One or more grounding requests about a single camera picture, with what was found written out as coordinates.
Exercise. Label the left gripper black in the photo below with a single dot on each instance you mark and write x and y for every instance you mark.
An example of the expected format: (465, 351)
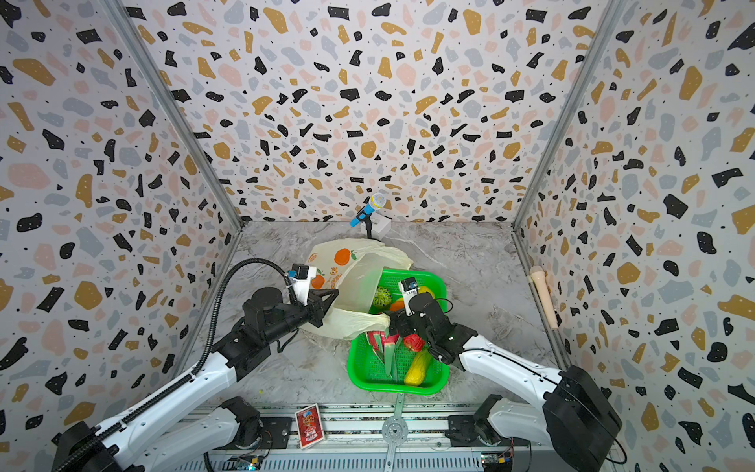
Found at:
(314, 296)

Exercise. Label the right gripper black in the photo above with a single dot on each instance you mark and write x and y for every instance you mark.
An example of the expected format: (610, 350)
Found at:
(410, 319)

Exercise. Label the red apple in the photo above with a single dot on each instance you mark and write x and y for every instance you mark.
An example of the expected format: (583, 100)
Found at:
(414, 343)

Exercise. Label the orange tangerine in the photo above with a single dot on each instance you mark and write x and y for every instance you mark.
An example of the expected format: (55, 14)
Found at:
(397, 306)

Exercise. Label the cream plastic bag orange print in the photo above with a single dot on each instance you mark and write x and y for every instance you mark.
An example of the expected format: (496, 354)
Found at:
(354, 267)

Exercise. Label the pink dragon fruit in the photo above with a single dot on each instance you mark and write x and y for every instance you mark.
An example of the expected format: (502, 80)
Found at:
(384, 346)

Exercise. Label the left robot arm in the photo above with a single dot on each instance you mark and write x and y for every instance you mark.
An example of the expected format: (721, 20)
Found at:
(142, 438)

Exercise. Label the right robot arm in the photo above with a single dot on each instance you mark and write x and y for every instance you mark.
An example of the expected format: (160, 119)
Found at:
(573, 415)

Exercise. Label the green plastic basket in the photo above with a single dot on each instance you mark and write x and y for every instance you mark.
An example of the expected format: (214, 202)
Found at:
(365, 367)

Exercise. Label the yellow lemon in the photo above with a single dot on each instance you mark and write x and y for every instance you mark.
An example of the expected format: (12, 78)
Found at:
(426, 290)

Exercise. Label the green spiky fruit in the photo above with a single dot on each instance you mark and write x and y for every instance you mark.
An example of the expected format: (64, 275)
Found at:
(382, 299)

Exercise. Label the round metal mounting plate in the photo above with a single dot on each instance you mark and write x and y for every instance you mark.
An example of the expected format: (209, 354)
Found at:
(395, 431)

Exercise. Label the black microphone stand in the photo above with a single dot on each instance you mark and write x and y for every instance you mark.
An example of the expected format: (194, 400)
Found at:
(370, 227)

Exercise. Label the red playing card box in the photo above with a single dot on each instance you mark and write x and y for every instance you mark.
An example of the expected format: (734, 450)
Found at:
(309, 426)

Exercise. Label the blue toy microphone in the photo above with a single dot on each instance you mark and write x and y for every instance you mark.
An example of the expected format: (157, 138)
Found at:
(376, 202)

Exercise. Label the beige wooden pestle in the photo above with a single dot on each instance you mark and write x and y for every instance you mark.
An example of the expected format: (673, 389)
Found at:
(539, 279)

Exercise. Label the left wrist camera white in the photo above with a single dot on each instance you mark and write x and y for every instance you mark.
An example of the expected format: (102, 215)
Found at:
(301, 277)

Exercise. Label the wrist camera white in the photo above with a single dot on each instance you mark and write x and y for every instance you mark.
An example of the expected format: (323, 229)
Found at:
(409, 289)
(301, 277)

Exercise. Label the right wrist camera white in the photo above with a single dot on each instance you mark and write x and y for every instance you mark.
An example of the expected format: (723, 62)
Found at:
(409, 289)

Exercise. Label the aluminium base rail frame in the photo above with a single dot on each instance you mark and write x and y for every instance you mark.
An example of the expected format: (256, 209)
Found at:
(441, 437)

